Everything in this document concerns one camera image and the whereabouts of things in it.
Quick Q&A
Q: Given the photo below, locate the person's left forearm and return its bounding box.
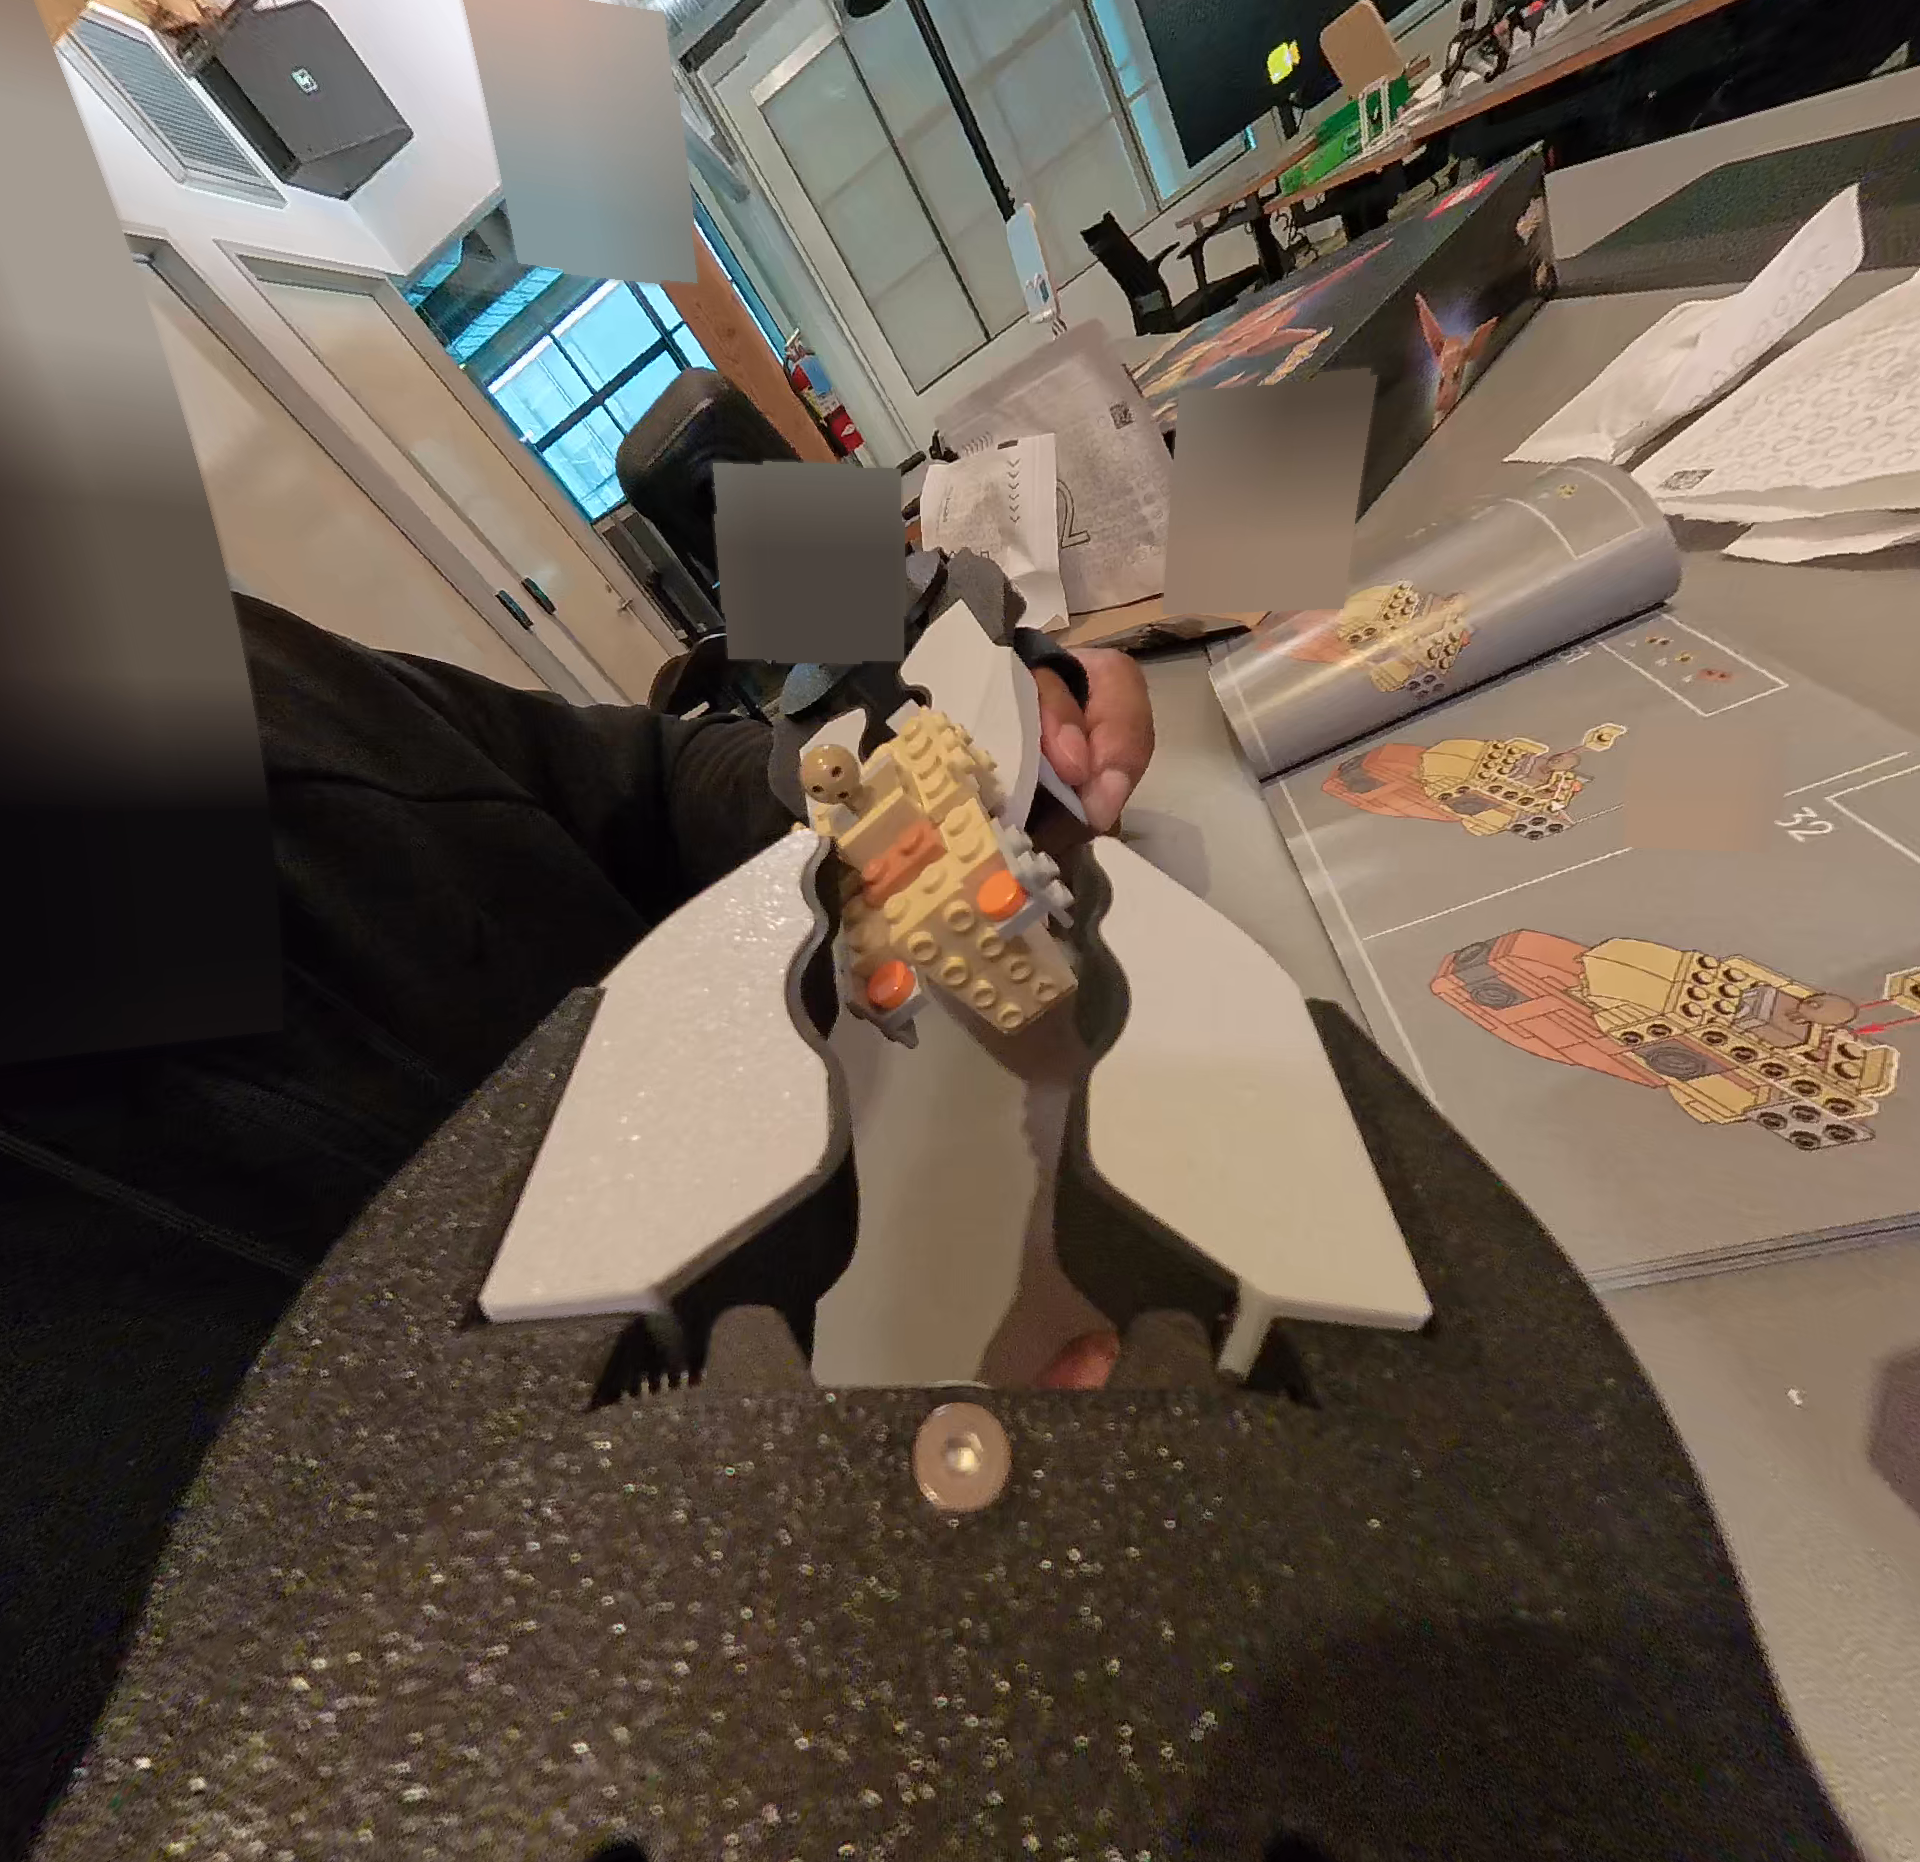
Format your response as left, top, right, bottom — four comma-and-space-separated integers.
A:
226, 596, 797, 1025

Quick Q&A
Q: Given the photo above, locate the black wall speaker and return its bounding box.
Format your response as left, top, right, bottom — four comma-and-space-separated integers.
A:
192, 0, 415, 202

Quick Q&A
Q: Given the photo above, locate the white paper bag chevron print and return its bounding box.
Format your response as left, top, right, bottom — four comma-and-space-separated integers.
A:
916, 438, 1074, 621

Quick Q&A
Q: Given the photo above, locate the person's left hand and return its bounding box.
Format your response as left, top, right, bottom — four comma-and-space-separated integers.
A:
1034, 645, 1158, 845

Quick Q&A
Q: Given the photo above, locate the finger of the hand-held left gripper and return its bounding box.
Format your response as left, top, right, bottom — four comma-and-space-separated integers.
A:
901, 599, 1040, 833

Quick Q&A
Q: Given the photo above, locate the large black monitor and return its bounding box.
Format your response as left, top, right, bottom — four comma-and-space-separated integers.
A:
1126, 0, 1467, 174

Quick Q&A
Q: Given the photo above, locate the grey instruction booklet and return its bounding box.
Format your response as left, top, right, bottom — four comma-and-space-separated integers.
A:
1208, 461, 1920, 1289

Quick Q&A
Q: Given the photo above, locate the tan and orange brick model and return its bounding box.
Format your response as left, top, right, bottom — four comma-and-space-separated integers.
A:
799, 709, 1081, 1056

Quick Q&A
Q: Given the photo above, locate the white paper bag text print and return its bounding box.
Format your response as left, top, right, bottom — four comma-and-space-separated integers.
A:
937, 316, 1177, 606

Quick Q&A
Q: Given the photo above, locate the white patterned paper bag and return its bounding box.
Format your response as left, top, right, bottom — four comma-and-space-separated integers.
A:
1632, 294, 1920, 568
1504, 181, 1867, 469

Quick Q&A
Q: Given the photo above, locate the dark toy set box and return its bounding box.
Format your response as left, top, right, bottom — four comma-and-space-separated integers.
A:
1133, 154, 1556, 522

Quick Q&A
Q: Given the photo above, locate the long wood-edged table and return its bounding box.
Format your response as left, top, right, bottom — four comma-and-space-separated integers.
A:
1177, 0, 1920, 233

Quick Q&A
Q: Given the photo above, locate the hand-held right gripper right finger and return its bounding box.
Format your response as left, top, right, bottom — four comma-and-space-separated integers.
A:
1057, 827, 1437, 1381

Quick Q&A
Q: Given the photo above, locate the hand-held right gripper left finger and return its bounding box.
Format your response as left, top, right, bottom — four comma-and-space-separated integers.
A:
478, 830, 861, 1327

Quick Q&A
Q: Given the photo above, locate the person's black jacket torso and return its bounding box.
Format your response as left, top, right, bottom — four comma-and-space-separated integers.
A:
0, 843, 645, 1862

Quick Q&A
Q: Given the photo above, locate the grey desk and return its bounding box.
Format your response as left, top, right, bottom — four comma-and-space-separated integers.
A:
809, 137, 1920, 1862

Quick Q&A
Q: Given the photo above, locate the black office chair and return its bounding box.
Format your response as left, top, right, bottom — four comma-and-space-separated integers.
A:
1080, 213, 1227, 337
615, 370, 801, 652

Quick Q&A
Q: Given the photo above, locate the green box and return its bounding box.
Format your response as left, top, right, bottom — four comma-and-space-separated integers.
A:
1312, 69, 1415, 155

